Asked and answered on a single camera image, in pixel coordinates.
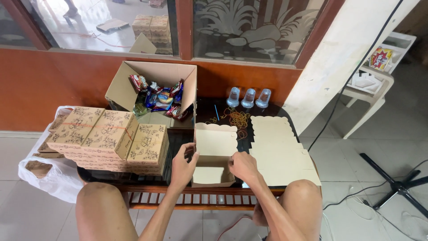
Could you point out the person's right hand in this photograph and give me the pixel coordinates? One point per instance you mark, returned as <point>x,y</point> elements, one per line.
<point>245,167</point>

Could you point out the person's left hand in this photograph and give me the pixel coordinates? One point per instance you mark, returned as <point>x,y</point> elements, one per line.
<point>180,167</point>

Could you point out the beige paper box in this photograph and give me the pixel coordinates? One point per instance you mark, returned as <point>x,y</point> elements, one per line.
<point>214,144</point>

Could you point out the wooden table with black glass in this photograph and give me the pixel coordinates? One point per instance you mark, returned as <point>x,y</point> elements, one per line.
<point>200,191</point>

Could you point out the stack of flat box blanks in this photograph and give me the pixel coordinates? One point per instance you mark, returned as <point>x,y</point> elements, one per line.
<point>281,157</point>

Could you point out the pile of rubber bands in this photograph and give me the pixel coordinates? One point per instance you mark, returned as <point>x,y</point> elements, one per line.
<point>238,119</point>

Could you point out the thin blue straw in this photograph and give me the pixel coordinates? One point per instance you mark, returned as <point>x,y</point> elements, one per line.
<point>216,112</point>

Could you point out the person's right leg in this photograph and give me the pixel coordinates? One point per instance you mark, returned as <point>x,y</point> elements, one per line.
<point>301,207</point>

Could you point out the person's leg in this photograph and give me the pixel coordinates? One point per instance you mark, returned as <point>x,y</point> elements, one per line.
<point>301,207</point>
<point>103,214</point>

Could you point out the clear plastic water cup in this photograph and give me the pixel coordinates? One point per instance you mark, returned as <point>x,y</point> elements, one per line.
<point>263,98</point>
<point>248,98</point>
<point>233,97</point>

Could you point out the heap of snack packets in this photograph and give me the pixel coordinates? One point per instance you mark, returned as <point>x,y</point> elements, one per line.
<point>160,98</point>

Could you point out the stack of printed closed boxes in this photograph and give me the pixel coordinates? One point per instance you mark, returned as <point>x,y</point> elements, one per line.
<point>107,134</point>

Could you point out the person's left leg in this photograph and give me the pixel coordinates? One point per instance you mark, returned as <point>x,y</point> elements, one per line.
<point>103,214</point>

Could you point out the large brown cardboard carton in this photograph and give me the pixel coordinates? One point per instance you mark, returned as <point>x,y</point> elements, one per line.
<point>123,90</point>

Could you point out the white plastic bag of boxes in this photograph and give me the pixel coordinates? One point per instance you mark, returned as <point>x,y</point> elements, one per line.
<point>56,187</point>

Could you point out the etched glass window pane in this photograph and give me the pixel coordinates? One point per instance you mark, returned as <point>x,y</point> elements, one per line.
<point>254,30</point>

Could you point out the stack of boxes behind window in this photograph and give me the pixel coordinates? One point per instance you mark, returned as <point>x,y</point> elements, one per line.
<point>152,31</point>

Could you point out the white plastic chair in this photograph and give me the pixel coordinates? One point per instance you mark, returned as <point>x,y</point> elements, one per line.
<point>371,90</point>

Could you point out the black cross-shaped stand base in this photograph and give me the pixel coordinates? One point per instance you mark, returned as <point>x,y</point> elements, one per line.
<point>398,185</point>

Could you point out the flat cardboard sheet behind window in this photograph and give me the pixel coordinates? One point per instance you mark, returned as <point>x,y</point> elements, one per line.
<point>112,25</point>

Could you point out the clear glass window pane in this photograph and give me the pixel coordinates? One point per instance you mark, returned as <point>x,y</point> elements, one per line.
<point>93,26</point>

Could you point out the colourful red yellow packet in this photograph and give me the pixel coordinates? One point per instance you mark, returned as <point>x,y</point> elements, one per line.
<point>380,58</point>

